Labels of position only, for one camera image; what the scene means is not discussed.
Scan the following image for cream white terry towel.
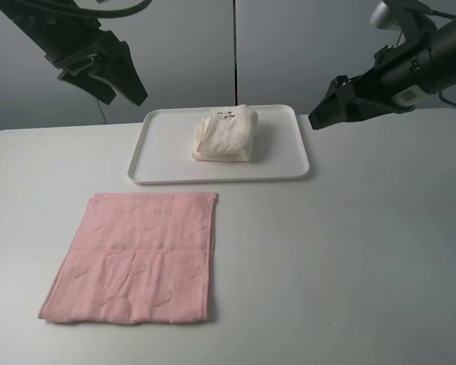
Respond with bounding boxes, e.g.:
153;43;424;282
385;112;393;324
192;105;258;162

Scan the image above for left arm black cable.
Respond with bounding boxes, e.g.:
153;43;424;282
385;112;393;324
75;0;155;20

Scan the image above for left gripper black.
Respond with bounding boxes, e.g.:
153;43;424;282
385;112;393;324
18;17;148;106

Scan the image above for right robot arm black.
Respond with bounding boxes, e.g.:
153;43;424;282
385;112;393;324
309;1;456;130

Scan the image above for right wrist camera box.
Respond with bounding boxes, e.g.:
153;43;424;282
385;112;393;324
369;0;404;30

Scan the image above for white rectangular plastic tray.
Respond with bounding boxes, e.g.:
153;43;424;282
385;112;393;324
128;105;309;185

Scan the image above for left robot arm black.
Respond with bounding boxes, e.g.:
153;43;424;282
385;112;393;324
0;1;150;106

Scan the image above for pink terry towel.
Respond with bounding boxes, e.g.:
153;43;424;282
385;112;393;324
38;192;217;324

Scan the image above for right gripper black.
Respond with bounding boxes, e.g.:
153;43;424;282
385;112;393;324
309;41;429;130

